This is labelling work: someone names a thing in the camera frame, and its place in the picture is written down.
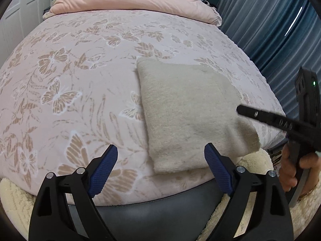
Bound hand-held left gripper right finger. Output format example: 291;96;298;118
204;143;294;241

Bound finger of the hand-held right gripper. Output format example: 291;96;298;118
236;105;304;136

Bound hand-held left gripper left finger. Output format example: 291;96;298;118
28;144;118;241

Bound beige sweater with black hearts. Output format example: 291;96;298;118
137;58;261;174

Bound person's right forearm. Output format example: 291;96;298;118
300;166;321;201

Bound person's right hand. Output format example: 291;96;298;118
279;146;321;194

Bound cream fluffy rug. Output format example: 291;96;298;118
0;148;321;241

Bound patterned storage box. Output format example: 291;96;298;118
272;151;284;172

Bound blue-grey curtain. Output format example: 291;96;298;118
217;0;321;121

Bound pink butterfly printed blanket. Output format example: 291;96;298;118
0;9;287;206

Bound pink quilt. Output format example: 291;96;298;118
42;0;222;26

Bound white wardrobe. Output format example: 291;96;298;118
0;0;59;56

